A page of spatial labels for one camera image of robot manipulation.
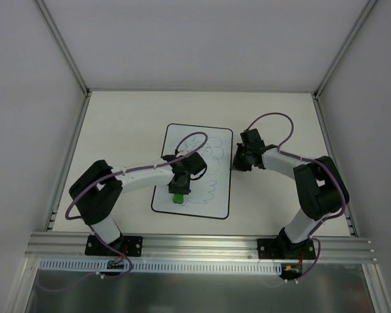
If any green whiteboard eraser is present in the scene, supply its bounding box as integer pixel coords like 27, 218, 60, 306
173, 194, 184, 205

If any small whiteboard black frame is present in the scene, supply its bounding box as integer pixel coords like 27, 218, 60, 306
151, 123, 233, 220

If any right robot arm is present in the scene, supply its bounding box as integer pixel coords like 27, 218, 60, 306
232, 129, 349, 260

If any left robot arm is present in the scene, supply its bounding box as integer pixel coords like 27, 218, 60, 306
68, 152, 207, 255

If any aluminium mounting rail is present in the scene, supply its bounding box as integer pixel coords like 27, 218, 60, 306
24, 231, 378, 264

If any right aluminium frame post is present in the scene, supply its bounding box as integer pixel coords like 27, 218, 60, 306
315, 1, 383, 237

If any aluminium frame post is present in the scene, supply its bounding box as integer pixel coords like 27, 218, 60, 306
33, 1, 91, 231
315, 1, 383, 237

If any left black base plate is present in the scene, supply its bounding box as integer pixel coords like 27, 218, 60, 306
85, 235, 143, 257

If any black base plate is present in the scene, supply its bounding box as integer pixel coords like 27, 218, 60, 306
257, 238, 316, 260
85, 235, 143, 257

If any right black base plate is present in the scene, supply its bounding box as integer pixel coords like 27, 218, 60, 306
257, 238, 316, 260

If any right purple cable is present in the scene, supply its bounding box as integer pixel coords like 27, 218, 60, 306
247, 112, 349, 280

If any purple cable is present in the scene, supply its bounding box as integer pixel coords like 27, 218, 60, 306
247, 112, 349, 280
35, 131, 209, 291

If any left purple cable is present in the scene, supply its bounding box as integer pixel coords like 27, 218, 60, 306
35, 131, 209, 291

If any white slotted cable duct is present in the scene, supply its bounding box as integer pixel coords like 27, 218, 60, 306
38, 258, 282, 276

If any left aluminium frame post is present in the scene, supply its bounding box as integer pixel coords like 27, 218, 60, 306
33, 1, 91, 231

